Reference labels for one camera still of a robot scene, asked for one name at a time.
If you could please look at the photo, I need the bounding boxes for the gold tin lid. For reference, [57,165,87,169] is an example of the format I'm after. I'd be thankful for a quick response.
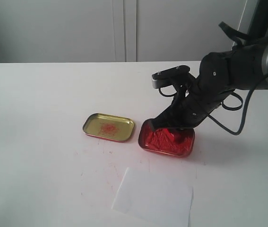
[82,113,135,142]

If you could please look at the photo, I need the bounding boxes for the black camera cable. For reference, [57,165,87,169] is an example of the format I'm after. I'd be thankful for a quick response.
[158,21,268,136]

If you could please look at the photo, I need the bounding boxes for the red rubber stamp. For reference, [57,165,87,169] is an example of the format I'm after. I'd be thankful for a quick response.
[167,129,183,144]

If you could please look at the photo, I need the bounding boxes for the dark metal post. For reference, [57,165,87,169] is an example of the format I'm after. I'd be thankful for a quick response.
[247,0,268,43]

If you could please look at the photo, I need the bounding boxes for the white cabinet doors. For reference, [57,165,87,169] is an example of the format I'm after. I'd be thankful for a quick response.
[0,0,257,63]

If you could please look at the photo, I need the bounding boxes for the white paper sheet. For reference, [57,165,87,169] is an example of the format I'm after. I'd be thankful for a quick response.
[112,168,193,227]

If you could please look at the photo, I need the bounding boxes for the red ink pad tin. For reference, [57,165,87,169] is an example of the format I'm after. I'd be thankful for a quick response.
[138,119,195,157]

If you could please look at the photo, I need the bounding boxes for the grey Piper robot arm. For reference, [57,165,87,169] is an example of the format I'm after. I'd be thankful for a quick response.
[149,37,268,130]

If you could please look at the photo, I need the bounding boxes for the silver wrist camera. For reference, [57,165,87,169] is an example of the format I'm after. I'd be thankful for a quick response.
[152,65,190,89]

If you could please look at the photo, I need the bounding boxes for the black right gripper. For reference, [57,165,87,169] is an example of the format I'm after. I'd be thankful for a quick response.
[149,70,233,131]

